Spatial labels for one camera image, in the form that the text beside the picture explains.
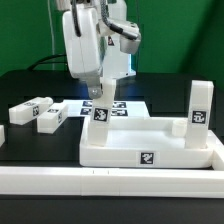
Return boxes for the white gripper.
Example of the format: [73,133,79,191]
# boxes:
[62,6,104,99]

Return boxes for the white desk top panel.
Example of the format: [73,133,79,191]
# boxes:
[79,117,215,169]

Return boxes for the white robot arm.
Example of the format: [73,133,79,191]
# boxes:
[62,0,141,99]

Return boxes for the sheet with four tags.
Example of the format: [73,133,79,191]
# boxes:
[64,100,149,121]

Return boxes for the white U-shaped obstacle fence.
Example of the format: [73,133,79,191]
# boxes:
[0,125,224,199]

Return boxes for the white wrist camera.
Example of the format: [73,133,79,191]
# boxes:
[109,19,141,55]

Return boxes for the black cable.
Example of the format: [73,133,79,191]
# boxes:
[27,53,68,72]

